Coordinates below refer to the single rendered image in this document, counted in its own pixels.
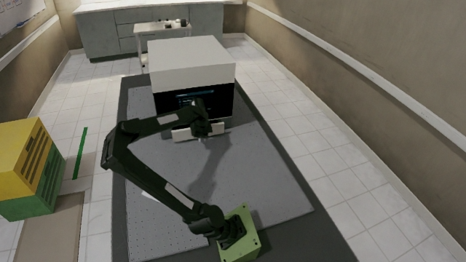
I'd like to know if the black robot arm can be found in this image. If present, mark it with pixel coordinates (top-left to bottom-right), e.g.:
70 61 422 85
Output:
100 98 247 250

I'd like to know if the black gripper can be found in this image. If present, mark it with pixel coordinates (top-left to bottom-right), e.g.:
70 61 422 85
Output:
189 120 213 138

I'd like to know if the white imager box with drawer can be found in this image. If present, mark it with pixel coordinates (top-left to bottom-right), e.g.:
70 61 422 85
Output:
147 36 236 142

